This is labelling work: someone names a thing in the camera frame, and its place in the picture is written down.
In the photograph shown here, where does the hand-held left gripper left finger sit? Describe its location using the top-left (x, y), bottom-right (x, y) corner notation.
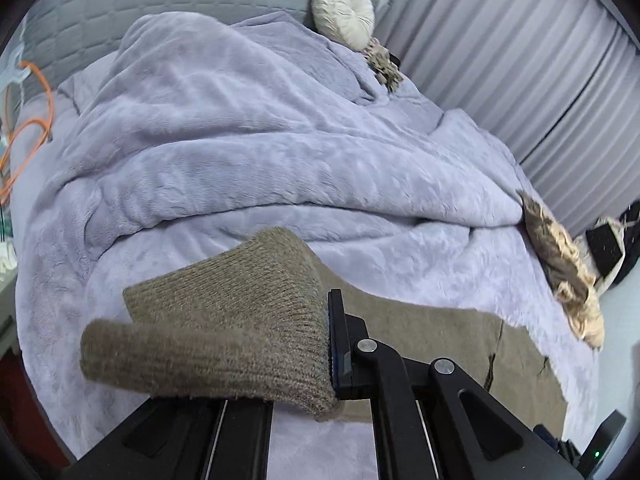
top-left (62, 394), bottom-right (275, 480)

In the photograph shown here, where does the orange cable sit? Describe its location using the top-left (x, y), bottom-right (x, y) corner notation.
top-left (0, 61), bottom-right (55, 206)

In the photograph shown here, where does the black cloth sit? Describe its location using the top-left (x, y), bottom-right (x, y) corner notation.
top-left (584, 202), bottom-right (640, 288)

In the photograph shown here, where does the small brown ruffled cloth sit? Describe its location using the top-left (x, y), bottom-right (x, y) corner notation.
top-left (361, 37), bottom-right (405, 93)

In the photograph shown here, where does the olive knit sweater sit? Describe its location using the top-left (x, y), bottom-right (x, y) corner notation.
top-left (80, 226), bottom-right (569, 423)

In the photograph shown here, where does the cream round pleated pillow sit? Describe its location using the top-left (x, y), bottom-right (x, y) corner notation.
top-left (312, 0), bottom-right (376, 42)

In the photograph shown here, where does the grey pleated curtain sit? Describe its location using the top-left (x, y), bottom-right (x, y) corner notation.
top-left (374, 0), bottom-right (640, 241)

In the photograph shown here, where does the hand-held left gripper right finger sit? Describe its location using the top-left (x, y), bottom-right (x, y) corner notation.
top-left (326, 289), bottom-right (583, 480)

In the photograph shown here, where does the lavender plush blanket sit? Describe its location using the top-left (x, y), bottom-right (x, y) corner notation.
top-left (10, 10), bottom-right (602, 480)

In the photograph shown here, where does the brown and beige ruffled garment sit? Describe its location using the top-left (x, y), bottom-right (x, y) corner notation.
top-left (517, 190), bottom-right (606, 350)

